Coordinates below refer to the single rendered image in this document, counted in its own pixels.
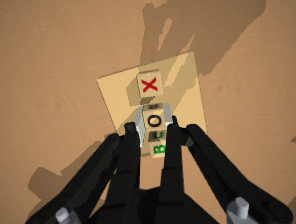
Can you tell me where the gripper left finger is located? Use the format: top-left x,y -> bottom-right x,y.
25,106 -> 145,224

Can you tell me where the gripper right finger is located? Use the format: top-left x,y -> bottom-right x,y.
155,102 -> 294,224

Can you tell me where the cream block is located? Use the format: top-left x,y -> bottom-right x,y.
148,130 -> 167,158
142,102 -> 166,132
136,69 -> 163,98

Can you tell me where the tan square mat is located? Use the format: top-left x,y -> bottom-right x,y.
97,51 -> 207,136

